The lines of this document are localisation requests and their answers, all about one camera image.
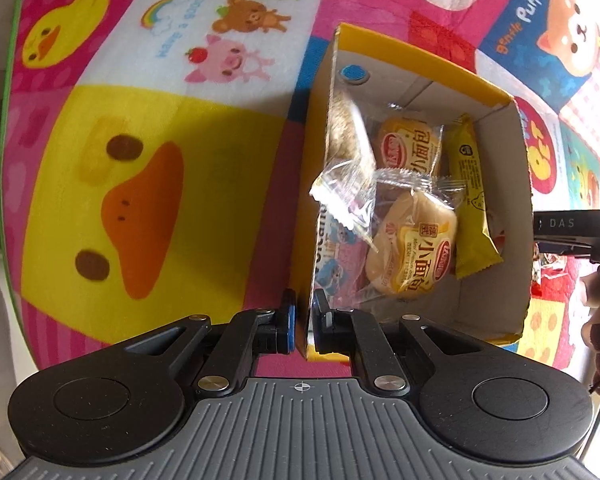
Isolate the yellow snack bar wrapper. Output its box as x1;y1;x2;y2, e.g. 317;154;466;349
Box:
443;114;503;280

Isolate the small bread pack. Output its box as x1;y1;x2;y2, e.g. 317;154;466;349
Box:
365;168;465;300
372;112;443;177

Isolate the yellow cardboard box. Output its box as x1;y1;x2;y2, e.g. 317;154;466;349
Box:
290;24;533;360

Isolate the small bread pack lower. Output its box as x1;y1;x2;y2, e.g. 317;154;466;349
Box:
365;168;465;300

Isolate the small bread pack upper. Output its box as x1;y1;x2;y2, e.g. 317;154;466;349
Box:
372;112;443;177

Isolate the colourful cartoon play mat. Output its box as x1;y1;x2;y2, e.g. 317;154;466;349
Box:
1;0;600;368

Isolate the red yellow biscuit bag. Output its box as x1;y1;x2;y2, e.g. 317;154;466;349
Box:
531;243;580;302

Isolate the clear sesame snack bar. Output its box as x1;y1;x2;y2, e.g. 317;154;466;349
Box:
310;88;377;249

